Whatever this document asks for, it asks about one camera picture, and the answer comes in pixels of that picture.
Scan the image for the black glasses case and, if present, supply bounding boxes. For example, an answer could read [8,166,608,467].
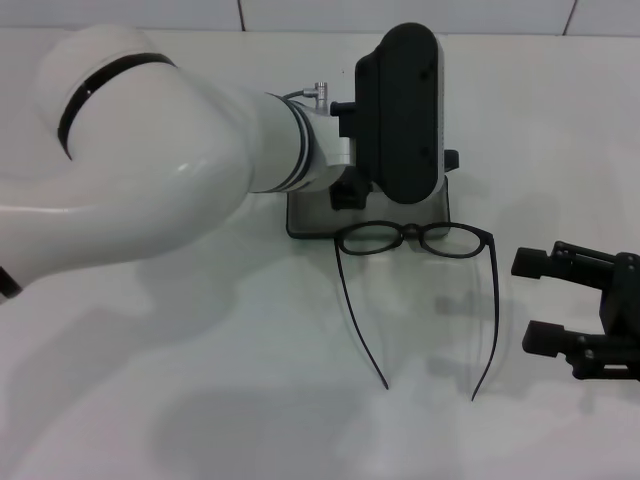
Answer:
[285,148,461,240]

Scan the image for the black glasses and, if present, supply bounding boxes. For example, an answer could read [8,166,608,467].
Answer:
[333,221,503,403]

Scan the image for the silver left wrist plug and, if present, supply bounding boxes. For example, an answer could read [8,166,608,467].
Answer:
[310,81,332,115]

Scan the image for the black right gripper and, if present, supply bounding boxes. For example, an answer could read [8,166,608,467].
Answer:
[510,239,640,383]

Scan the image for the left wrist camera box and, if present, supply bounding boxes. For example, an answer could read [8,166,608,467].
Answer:
[352,21,450,205]

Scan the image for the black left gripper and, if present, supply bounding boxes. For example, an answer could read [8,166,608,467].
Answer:
[329,180,372,212]

